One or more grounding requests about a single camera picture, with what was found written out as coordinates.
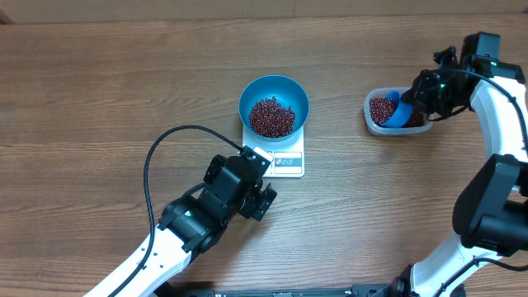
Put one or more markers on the teal blue bowl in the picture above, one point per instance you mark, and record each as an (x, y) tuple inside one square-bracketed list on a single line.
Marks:
[(286, 91)]

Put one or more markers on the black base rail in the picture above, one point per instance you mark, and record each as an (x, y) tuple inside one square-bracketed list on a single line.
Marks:
[(378, 290)]

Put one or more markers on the red adzuki beans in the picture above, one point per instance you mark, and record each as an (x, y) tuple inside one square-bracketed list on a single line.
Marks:
[(270, 119)]

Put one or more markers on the blue plastic measuring scoop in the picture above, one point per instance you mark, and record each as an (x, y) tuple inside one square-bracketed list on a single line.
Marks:
[(402, 113)]

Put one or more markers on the white digital kitchen scale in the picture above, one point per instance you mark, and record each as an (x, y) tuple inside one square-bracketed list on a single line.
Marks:
[(288, 154)]

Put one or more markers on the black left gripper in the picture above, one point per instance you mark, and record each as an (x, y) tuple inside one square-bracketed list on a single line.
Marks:
[(259, 204)]

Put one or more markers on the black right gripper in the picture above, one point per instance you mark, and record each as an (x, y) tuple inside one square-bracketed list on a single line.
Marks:
[(421, 96)]

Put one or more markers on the clear plastic container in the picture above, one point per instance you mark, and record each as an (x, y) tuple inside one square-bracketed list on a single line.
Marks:
[(383, 131)]

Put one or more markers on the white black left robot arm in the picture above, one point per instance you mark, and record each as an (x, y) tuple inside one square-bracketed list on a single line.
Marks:
[(194, 223)]

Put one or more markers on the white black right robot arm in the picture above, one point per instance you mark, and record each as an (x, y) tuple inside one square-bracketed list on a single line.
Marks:
[(487, 225)]

